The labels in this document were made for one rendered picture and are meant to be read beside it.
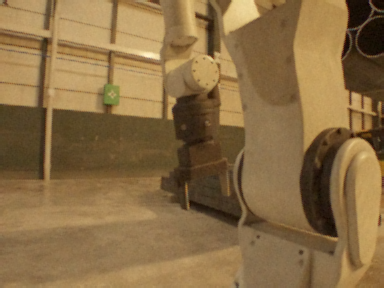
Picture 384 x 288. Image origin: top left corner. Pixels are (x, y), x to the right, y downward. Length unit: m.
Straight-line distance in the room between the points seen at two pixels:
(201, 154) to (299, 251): 0.26
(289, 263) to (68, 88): 6.30
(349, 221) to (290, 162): 0.09
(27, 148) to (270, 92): 5.93
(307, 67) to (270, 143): 0.11
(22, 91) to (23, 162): 1.49
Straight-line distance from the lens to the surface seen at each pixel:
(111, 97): 6.39
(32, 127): 6.16
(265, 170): 0.36
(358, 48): 1.24
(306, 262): 0.37
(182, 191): 0.52
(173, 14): 0.56
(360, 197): 0.35
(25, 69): 6.51
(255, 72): 0.38
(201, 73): 0.50
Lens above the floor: 0.64
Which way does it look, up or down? 2 degrees up
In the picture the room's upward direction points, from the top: 1 degrees clockwise
